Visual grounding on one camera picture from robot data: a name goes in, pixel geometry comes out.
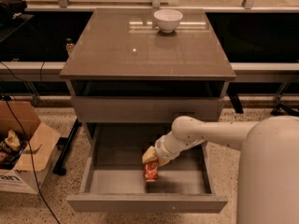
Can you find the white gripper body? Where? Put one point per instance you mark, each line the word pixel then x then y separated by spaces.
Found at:
pixel 162 148

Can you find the red coke can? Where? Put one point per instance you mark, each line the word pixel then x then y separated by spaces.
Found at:
pixel 151 171

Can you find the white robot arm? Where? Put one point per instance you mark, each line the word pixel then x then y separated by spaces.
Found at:
pixel 268 179

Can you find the open grey middle drawer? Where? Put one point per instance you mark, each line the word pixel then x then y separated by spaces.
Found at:
pixel 113 177

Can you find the grey drawer cabinet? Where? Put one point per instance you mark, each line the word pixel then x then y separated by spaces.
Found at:
pixel 122 53

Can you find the closed grey top drawer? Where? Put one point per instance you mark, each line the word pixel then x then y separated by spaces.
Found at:
pixel 144 110

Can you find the open cardboard box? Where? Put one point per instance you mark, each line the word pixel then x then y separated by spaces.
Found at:
pixel 29 172

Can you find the white ceramic bowl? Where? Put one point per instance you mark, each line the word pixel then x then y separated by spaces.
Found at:
pixel 168 19

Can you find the small bottle behind cabinet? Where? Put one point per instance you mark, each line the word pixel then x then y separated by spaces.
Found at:
pixel 69 45

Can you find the snack bag in box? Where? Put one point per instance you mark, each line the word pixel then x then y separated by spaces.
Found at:
pixel 11 148

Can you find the black bag on shelf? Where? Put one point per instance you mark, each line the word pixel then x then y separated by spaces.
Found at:
pixel 10 9

